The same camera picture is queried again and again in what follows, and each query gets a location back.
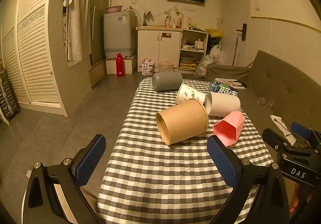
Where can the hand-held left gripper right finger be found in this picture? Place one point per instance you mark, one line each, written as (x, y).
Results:
(222, 160)

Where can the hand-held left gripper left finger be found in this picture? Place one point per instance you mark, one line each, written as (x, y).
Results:
(91, 157)

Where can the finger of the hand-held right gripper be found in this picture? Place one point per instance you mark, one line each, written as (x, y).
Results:
(277, 140)
(302, 130)

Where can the brown paper cup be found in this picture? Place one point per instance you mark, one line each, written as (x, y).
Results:
(183, 120)

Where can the pink faceted cup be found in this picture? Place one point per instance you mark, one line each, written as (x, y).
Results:
(229, 127)

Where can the plain white cup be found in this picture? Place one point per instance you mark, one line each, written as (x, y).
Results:
(223, 105)

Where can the white printed paper cup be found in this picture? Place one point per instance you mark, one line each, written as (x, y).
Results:
(186, 93)

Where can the grey cup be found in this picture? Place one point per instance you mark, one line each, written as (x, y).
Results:
(166, 81)

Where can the person's right hand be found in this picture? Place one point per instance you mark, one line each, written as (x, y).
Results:
(296, 197)

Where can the grey-green sofa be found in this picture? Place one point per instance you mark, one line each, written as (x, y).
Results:
(280, 88)

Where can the grey checkered tablecloth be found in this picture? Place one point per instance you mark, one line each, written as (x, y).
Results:
(160, 176)

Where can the plastic bottle with blue label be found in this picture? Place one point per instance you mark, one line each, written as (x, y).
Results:
(224, 90)

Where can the magazine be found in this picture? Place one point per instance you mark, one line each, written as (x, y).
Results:
(232, 83)

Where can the red bottle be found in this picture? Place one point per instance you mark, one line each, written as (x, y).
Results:
(120, 66)

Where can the white platform box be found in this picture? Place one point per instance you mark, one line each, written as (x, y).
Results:
(120, 66)

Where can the broom stick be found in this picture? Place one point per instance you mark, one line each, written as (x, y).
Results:
(235, 51)

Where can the yellow egg tray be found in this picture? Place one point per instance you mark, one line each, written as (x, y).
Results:
(188, 65)

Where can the white plastic bag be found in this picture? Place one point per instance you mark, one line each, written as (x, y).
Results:
(213, 59)

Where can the black crate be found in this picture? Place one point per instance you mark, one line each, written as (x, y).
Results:
(7, 98)

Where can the white printed package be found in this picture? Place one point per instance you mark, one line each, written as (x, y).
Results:
(147, 67)

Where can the pink trash bin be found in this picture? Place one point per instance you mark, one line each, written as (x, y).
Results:
(165, 66)

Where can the white open shelf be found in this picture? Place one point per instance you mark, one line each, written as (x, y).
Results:
(193, 51)

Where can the yellow bag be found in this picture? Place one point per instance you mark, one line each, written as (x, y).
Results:
(213, 33)

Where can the white washing machine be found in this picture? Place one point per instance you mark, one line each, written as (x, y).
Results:
(117, 33)

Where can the white louvered wardrobe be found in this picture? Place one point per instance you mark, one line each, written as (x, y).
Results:
(30, 46)

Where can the white sink cabinet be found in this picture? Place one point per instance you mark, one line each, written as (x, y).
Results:
(158, 48)

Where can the white door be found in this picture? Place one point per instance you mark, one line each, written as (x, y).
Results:
(233, 18)

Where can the white towel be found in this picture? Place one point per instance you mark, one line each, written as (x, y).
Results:
(77, 21)

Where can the pale pink kettle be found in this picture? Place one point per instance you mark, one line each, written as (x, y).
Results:
(185, 23)

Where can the glass shower door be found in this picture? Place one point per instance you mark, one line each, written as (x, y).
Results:
(100, 13)

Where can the pink bottle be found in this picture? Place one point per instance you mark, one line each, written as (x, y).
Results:
(167, 22)

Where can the pink basin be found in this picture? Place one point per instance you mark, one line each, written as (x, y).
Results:
(114, 9)

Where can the metal faucet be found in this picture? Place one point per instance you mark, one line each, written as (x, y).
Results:
(147, 17)

